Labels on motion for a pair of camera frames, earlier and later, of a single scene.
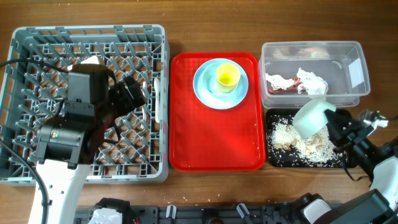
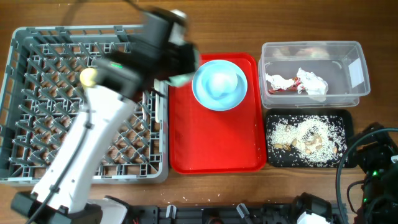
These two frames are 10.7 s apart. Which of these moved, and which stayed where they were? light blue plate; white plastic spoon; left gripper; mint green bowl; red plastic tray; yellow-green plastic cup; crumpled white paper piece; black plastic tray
Moved: yellow-green plastic cup; mint green bowl; left gripper
Stayed: crumpled white paper piece; white plastic spoon; red plastic tray; black plastic tray; light blue plate
